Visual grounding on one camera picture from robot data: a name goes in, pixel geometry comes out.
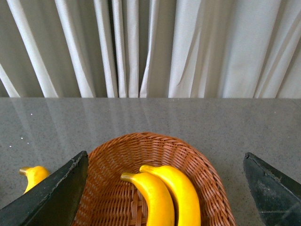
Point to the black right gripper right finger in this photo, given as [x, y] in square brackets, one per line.
[276, 195]

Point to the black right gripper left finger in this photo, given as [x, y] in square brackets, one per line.
[52, 202]

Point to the yellow banana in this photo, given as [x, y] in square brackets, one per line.
[34, 175]
[157, 196]
[183, 192]

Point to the right wicker basket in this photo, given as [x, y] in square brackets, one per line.
[108, 201]

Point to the white pleated curtain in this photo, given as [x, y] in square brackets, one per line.
[150, 48]

